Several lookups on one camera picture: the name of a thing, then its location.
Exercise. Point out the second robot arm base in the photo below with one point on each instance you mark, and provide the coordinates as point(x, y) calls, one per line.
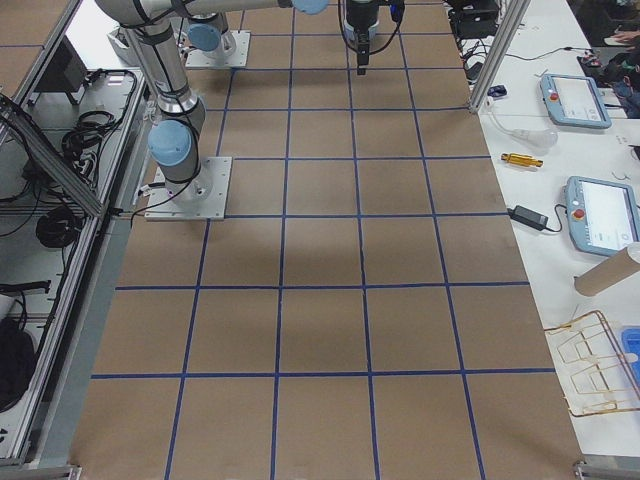
point(211, 35)

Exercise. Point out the teach pendant tablet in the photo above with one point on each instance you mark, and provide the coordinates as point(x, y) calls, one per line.
point(603, 216)
point(574, 101)

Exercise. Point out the aluminium frame post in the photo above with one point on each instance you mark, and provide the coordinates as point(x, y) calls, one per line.
point(505, 33)

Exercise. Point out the black power adapter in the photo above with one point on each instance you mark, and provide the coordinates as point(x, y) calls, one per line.
point(528, 217)

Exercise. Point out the brass wire rack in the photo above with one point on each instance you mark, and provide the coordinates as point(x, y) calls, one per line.
point(595, 375)

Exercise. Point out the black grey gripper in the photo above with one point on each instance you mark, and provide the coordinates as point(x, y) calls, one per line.
point(361, 19)

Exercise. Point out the near teach pendant tablet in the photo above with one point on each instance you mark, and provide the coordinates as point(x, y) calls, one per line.
point(603, 216)

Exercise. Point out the blue plastic box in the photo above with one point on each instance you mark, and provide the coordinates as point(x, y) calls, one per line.
point(630, 341)

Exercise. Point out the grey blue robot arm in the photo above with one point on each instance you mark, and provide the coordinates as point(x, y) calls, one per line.
point(174, 142)

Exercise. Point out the small blue device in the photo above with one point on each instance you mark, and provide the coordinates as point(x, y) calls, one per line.
point(497, 91)

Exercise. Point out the cardboard tube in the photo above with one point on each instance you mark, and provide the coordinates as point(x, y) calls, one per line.
point(609, 272)

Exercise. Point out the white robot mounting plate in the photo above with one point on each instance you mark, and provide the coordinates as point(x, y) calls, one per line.
point(205, 198)

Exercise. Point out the far teach pendant tablet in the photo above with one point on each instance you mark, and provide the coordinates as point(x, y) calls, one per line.
point(574, 101)

